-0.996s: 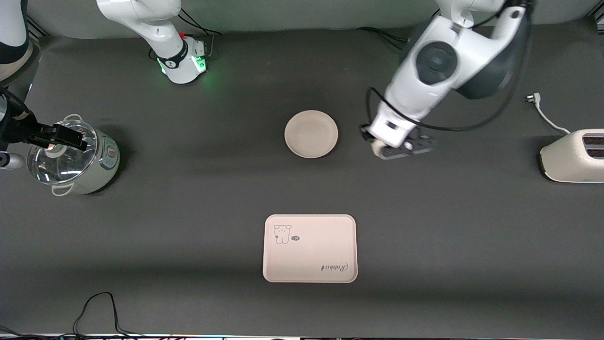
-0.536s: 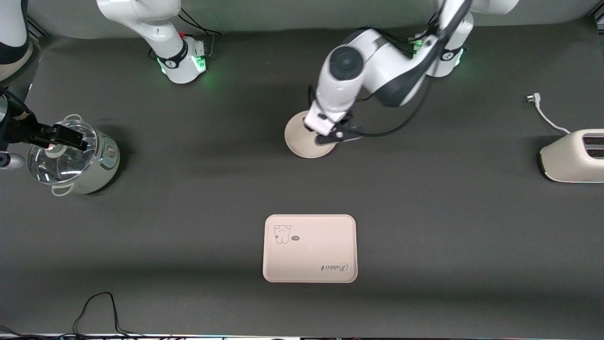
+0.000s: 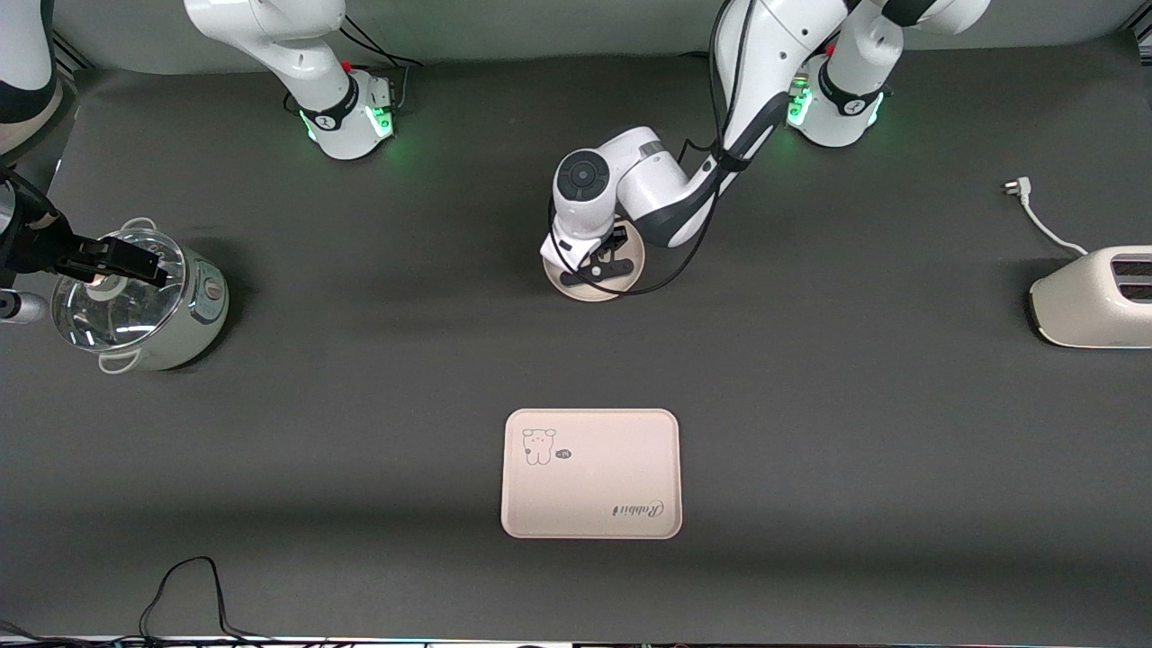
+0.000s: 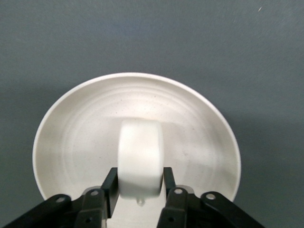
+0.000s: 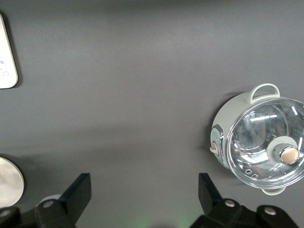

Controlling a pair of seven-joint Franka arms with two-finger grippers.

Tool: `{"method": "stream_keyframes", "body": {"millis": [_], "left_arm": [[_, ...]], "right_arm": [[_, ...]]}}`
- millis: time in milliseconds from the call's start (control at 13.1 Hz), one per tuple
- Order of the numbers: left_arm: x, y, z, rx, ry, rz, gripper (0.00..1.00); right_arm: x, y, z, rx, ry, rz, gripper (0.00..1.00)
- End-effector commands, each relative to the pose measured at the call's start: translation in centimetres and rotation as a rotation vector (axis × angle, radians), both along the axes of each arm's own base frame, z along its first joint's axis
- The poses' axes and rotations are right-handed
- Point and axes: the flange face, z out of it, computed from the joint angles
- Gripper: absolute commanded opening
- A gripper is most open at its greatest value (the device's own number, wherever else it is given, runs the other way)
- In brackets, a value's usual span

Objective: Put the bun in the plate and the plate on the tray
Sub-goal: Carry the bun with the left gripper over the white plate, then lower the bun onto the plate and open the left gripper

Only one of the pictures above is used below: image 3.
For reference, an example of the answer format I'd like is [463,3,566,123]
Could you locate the white toaster cable with plug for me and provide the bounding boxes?
[1003,177,1091,257]

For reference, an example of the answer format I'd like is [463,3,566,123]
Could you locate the black arm wrist cable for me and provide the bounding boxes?
[0,166,60,222]
[547,0,750,299]

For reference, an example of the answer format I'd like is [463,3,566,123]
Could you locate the cream rectangular tray rabbit print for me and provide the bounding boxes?
[500,409,683,540]

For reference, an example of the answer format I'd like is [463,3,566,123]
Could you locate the glass cooker lid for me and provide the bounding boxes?
[51,228,188,353]

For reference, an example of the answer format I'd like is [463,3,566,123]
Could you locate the black cable on table edge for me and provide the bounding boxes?
[0,555,327,648]

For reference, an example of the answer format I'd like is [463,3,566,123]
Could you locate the black left arm wrist cable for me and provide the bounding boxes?
[547,0,750,299]

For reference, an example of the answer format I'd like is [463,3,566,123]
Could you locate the beige round object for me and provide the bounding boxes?
[0,76,67,162]

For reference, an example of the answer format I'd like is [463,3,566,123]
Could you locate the pale green electric cooker pot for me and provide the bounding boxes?
[51,217,230,374]

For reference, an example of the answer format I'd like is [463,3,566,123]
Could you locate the round cream plate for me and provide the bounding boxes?
[542,210,646,302]

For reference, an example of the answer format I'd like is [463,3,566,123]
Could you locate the black right arm base cables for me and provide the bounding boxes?
[337,15,425,115]

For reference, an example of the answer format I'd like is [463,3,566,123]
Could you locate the grey aluminium frame rail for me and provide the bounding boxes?
[49,25,92,73]

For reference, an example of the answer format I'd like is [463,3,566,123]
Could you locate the black right arm wrist cable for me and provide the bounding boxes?
[0,166,60,222]

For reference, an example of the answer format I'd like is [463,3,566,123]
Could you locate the cream white toaster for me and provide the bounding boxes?
[1028,246,1152,349]

